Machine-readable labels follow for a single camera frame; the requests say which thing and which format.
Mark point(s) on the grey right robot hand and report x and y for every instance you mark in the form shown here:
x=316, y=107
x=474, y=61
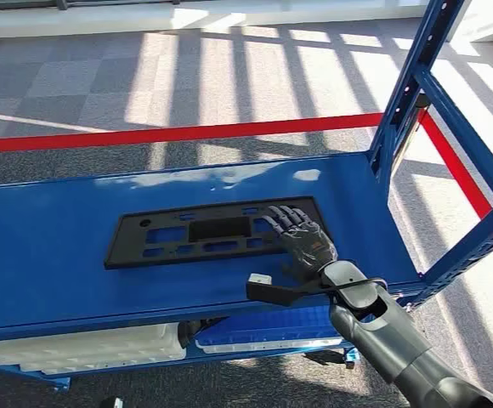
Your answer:
x=306, y=245

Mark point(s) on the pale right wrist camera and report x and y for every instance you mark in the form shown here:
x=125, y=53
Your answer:
x=260, y=279

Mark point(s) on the black-topped stanchion post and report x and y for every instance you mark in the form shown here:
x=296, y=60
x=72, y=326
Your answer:
x=421, y=102

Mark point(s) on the blue plastic crate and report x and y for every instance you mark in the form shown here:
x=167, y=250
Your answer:
x=263, y=324

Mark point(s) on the blue steel shelf rack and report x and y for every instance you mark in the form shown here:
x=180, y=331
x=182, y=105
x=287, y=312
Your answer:
x=59, y=253

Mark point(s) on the red barrier belt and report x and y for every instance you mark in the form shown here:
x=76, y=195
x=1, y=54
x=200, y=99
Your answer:
x=463, y=174
x=186, y=134

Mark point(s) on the black plastic panel part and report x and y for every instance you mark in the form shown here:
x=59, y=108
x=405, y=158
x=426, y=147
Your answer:
x=165, y=248

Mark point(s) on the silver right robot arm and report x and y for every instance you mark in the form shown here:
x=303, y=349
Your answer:
x=391, y=338

